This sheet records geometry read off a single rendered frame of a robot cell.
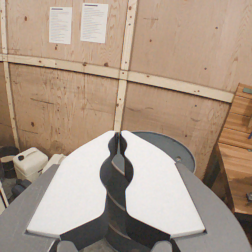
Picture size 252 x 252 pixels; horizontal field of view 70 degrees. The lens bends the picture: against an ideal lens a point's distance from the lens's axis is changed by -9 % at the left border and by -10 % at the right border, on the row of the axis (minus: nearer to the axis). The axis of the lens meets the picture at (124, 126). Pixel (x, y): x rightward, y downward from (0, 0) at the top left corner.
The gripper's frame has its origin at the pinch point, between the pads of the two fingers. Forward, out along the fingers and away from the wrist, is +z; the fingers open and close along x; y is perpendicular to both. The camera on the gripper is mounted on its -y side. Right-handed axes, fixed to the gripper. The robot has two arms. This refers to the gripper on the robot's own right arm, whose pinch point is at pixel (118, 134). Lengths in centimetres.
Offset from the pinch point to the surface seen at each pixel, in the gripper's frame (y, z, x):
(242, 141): 74, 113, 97
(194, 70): 22, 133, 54
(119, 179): 75, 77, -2
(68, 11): -22, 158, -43
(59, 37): -2, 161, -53
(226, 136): 70, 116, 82
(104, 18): -14, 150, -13
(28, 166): 109, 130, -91
